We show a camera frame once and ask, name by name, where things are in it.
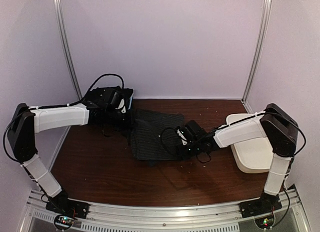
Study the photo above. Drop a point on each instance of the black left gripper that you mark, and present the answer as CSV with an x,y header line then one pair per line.
x,y
129,122

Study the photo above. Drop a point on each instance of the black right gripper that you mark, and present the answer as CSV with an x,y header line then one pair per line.
x,y
182,155

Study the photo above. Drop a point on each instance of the dark pinstriped long sleeve shirt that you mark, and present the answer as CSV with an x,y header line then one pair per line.
x,y
153,137

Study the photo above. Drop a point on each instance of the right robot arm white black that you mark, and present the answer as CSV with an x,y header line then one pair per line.
x,y
273,124

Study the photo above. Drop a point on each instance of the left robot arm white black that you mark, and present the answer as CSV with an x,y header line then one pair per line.
x,y
100,106

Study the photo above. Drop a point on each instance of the white plastic basin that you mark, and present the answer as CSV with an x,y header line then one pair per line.
x,y
254,155

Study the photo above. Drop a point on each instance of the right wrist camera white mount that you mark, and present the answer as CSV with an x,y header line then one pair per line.
x,y
181,135

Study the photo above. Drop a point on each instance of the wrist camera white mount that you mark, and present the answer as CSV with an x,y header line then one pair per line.
x,y
120,101
181,135

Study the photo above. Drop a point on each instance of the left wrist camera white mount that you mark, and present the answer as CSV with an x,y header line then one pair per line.
x,y
120,101

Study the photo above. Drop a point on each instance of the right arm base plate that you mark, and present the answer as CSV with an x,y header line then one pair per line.
x,y
259,206

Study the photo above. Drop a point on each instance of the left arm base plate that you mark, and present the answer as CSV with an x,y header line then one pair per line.
x,y
67,208

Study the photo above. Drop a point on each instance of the aluminium front rail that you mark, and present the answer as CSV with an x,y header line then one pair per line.
x,y
213,217

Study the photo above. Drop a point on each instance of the left aluminium corner post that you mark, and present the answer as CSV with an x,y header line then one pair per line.
x,y
65,47

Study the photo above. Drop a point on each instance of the aluminium corner post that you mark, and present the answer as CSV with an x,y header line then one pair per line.
x,y
264,22
65,47

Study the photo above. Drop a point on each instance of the right aluminium corner post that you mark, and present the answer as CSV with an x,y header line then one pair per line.
x,y
264,22

